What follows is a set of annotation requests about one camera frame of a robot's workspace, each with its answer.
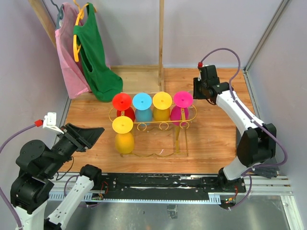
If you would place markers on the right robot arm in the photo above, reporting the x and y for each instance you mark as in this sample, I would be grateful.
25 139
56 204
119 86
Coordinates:
226 98

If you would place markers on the black mounting base rail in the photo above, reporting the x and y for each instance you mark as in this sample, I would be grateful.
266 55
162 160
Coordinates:
150 187

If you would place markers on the yellow clothes hanger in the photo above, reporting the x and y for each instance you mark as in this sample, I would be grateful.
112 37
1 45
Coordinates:
86 35

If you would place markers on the grey clothes hanger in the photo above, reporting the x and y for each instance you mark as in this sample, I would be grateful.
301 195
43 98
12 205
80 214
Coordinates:
60 14

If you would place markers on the magenta plastic wine glass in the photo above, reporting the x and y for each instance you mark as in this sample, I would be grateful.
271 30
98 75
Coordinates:
182 100

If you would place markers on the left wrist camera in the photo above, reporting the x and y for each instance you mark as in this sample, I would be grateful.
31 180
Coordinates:
49 122

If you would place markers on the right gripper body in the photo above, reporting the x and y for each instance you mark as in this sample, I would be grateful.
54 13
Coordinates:
204 86

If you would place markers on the blue plastic wine glass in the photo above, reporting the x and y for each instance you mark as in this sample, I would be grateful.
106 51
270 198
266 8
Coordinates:
142 103

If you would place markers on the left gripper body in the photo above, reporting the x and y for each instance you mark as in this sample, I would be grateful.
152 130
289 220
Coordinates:
74 141

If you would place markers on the red plastic wine glass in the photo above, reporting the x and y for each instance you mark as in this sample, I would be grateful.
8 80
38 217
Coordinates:
122 103

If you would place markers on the gold wire glass rack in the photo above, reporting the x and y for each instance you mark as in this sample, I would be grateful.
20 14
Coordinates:
160 139

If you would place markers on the grey checked cloth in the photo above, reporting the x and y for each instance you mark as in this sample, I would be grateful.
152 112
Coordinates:
268 169

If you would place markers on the pink shirt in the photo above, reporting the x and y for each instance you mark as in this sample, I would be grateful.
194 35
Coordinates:
72 71

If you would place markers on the wooden clothes rack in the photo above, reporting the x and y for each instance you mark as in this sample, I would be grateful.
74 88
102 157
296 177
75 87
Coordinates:
136 78

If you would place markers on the green tank top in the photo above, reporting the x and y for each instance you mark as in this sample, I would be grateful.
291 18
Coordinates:
103 82

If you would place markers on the yellow wine glass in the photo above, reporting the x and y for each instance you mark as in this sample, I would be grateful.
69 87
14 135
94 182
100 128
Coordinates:
162 102
124 140

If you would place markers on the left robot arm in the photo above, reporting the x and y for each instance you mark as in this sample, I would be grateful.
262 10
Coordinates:
38 165

